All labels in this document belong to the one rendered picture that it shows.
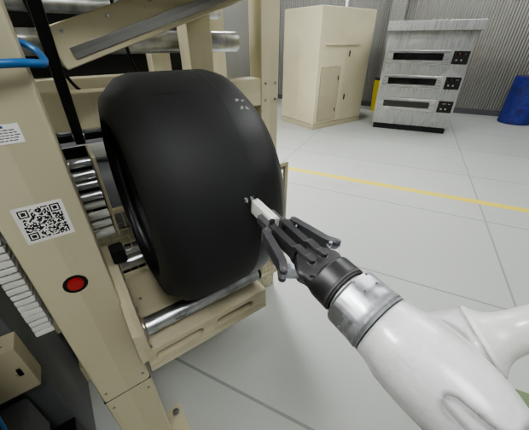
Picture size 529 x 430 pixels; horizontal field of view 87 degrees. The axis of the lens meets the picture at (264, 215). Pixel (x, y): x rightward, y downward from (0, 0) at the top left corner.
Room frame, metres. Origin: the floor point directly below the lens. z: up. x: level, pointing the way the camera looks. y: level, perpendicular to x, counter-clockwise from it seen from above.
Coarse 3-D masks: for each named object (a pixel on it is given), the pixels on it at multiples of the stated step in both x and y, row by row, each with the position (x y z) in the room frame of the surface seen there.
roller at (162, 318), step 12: (252, 276) 0.60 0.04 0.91; (228, 288) 0.56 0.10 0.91; (240, 288) 0.58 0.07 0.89; (180, 300) 0.51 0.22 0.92; (192, 300) 0.51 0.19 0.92; (204, 300) 0.51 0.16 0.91; (216, 300) 0.53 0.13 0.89; (156, 312) 0.47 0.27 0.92; (168, 312) 0.47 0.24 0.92; (180, 312) 0.48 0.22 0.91; (192, 312) 0.49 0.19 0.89; (156, 324) 0.44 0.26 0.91; (168, 324) 0.45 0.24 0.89
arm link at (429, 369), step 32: (384, 320) 0.21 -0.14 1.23; (416, 320) 0.20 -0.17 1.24; (384, 352) 0.18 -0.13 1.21; (416, 352) 0.17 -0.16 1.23; (448, 352) 0.17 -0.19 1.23; (480, 352) 0.18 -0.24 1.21; (384, 384) 0.17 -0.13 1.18; (416, 384) 0.15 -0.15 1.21; (448, 384) 0.14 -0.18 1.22; (480, 384) 0.14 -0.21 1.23; (416, 416) 0.13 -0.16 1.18; (448, 416) 0.12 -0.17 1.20; (480, 416) 0.12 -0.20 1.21; (512, 416) 0.12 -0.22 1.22
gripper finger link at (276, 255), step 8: (264, 232) 0.38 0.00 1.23; (264, 240) 0.37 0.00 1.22; (272, 240) 0.36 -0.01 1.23; (272, 248) 0.34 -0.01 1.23; (280, 248) 0.34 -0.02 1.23; (272, 256) 0.34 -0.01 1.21; (280, 256) 0.33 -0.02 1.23; (280, 264) 0.31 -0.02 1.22; (280, 272) 0.30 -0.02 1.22; (280, 280) 0.30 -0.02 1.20
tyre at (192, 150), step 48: (144, 96) 0.53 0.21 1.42; (192, 96) 0.56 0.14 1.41; (240, 96) 0.62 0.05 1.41; (144, 144) 0.46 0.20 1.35; (192, 144) 0.48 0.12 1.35; (240, 144) 0.52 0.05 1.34; (144, 192) 0.43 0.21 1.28; (192, 192) 0.42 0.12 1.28; (240, 192) 0.47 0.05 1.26; (144, 240) 0.67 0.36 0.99; (192, 240) 0.40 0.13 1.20; (240, 240) 0.45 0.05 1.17; (192, 288) 0.41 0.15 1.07
